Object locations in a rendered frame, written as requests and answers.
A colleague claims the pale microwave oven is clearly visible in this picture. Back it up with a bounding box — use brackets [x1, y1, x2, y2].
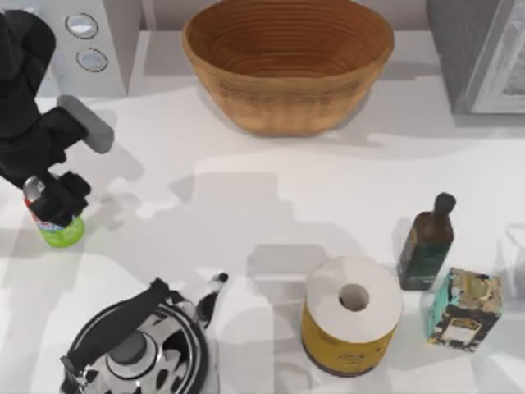
[35, 0, 144, 99]

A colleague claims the green and red can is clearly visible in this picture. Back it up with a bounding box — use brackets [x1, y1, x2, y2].
[22, 175, 86, 250]

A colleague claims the brown woven basket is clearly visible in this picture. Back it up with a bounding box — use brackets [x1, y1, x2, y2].
[181, 0, 395, 139]

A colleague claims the silver and black kettle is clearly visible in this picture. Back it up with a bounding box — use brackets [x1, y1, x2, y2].
[59, 271, 230, 394]

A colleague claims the dark green bottle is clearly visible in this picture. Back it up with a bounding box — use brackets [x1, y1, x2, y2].
[395, 191, 458, 292]

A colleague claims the grey cabinet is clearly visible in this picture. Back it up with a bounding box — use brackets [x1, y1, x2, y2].
[425, 0, 525, 117]

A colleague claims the white paper roll yellow wrapper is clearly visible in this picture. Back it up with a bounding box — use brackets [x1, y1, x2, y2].
[300, 254, 404, 378]

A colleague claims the teal and gold box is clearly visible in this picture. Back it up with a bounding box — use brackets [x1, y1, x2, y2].
[425, 267, 504, 355]

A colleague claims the round silver microwave knob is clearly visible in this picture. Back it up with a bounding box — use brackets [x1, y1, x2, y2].
[65, 12, 100, 40]
[75, 46, 109, 74]

